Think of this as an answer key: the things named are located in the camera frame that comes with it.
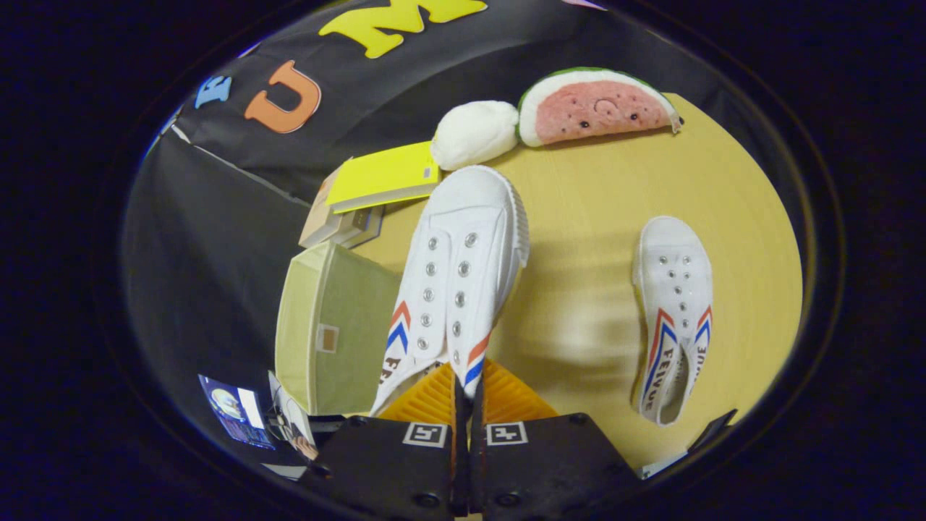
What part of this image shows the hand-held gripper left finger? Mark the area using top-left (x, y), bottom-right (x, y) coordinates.
top-left (311, 362), bottom-right (464, 519)

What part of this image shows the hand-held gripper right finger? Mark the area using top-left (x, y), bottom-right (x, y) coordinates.
top-left (470, 360), bottom-right (641, 519)

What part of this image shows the pale green fabric storage box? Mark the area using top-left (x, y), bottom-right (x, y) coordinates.
top-left (275, 241), bottom-right (402, 417)

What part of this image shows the white canvas shoe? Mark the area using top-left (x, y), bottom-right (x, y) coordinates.
top-left (369, 165), bottom-right (530, 419)
top-left (631, 216), bottom-right (715, 426)

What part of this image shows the white printed sheet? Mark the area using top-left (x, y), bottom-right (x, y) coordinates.
top-left (268, 370), bottom-right (319, 460)

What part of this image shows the white flat panel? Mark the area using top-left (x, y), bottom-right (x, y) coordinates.
top-left (640, 450), bottom-right (689, 480)

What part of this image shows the tablet with blue screen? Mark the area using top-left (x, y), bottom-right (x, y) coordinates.
top-left (199, 375), bottom-right (276, 449)

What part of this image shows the small black block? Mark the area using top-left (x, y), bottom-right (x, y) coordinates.
top-left (687, 409), bottom-right (739, 453)

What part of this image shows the grey book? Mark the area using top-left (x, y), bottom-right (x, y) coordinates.
top-left (347, 205), bottom-right (384, 249)

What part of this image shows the black backdrop cloth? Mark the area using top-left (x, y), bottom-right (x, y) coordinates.
top-left (122, 0), bottom-right (807, 464)

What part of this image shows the yellow book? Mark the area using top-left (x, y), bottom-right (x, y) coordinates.
top-left (326, 141), bottom-right (441, 214)

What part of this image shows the white plush toy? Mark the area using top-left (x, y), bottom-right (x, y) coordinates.
top-left (432, 100), bottom-right (520, 171)

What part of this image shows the watermelon slice plush toy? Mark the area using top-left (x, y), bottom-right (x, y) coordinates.
top-left (517, 67), bottom-right (683, 148)

